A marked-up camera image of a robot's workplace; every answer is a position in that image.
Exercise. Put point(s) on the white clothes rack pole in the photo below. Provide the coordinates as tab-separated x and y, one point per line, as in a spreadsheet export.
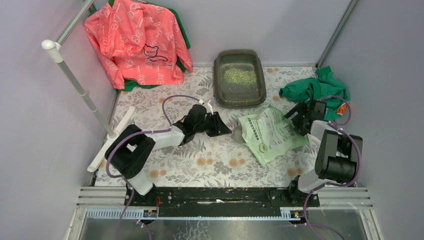
53	50

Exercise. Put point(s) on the green cat litter pile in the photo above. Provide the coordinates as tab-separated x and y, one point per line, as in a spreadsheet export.
237	76

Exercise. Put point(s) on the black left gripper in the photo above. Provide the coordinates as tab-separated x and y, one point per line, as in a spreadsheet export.
213	123

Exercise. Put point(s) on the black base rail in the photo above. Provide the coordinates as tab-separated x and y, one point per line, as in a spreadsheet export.
186	202

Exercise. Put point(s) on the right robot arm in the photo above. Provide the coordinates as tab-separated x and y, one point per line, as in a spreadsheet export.
338	159

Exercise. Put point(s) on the grey plastic litter box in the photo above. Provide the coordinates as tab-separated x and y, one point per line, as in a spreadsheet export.
237	96

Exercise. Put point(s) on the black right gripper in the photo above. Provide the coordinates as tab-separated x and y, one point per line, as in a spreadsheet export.
299	108

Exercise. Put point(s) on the crumpled green garment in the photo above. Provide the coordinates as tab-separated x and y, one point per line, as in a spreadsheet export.
324	87

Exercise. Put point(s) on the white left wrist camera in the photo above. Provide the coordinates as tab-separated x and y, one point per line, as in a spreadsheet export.
209	104

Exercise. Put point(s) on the green cat litter bag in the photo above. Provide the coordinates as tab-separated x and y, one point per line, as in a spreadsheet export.
269	134

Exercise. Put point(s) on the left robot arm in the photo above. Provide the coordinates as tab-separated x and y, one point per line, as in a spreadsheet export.
130	151

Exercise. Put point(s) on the pink hooded jacket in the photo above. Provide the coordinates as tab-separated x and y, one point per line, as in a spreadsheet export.
139	43

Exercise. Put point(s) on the metal litter scoop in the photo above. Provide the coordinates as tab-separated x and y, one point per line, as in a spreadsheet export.
237	134

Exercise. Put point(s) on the floral patterned mat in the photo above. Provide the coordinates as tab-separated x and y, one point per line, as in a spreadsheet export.
215	161

